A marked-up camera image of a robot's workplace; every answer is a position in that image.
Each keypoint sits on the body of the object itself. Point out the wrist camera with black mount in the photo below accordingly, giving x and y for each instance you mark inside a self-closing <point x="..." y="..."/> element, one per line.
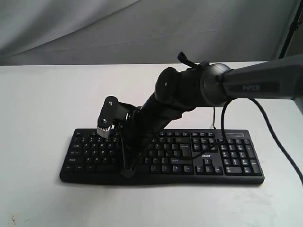
<point x="111" y="114"/>

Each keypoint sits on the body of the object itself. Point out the grey backdrop cloth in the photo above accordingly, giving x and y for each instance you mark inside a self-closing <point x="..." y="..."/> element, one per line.
<point x="51" y="32"/>

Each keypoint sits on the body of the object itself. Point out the black light stand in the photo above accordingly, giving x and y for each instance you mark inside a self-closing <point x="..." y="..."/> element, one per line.
<point x="295" y="24"/>

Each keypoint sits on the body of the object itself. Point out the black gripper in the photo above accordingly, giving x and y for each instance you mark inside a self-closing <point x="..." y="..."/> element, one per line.
<point x="137" y="133"/>

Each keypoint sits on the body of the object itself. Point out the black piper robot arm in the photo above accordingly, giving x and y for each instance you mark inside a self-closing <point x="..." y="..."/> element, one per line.
<point x="206" y="85"/>

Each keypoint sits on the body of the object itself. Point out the black acer keyboard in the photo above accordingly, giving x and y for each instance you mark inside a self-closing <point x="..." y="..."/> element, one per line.
<point x="176" y="156"/>

